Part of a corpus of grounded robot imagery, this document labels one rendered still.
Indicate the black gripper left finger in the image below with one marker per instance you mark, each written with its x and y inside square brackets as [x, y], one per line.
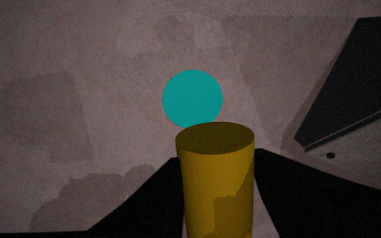
[154, 210]

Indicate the cyan circle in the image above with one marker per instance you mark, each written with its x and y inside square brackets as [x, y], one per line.
[192, 97]

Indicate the yellow cylinder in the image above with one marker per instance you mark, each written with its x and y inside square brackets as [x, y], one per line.
[218, 170]

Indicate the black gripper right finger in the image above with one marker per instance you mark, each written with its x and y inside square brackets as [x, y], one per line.
[304, 202]

